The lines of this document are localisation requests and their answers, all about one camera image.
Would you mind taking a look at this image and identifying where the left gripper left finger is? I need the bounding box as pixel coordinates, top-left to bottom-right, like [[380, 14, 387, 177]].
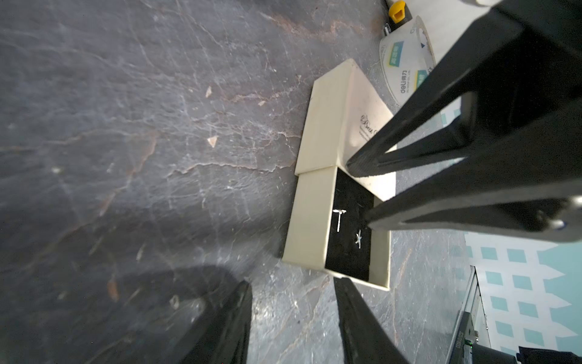
[[174, 281, 253, 363]]

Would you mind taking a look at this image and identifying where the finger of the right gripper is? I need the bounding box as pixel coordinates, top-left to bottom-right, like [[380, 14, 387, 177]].
[[365, 99, 581, 243]]

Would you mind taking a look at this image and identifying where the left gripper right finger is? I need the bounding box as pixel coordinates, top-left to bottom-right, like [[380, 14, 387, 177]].
[[333, 278, 407, 364]]

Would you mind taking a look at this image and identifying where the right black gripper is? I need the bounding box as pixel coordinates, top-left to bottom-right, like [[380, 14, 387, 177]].
[[346, 1, 581, 177]]

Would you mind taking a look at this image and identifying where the clear tape roll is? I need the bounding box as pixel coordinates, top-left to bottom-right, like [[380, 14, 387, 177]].
[[380, 16, 437, 107]]

